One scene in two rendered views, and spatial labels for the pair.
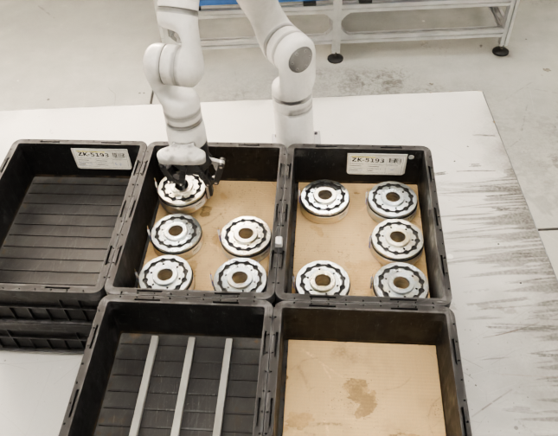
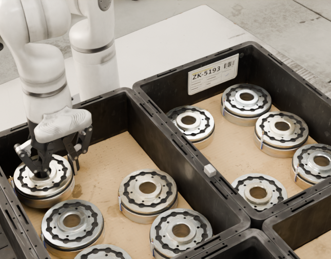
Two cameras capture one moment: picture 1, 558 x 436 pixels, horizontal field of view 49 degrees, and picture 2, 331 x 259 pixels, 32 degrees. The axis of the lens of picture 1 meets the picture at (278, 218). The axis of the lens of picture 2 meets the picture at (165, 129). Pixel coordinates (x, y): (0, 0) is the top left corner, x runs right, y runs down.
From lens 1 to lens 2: 0.54 m
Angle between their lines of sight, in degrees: 26
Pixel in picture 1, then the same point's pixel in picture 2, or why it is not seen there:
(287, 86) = (98, 29)
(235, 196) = (95, 163)
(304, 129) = (115, 73)
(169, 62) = (38, 10)
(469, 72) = (121, 20)
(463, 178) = not seen: hidden behind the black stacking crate
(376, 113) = (135, 51)
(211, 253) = (120, 227)
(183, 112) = (56, 71)
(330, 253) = (231, 170)
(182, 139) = (55, 106)
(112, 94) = not seen: outside the picture
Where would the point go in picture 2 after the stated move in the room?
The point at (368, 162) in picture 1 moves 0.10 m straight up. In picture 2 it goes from (207, 74) to (209, 33)
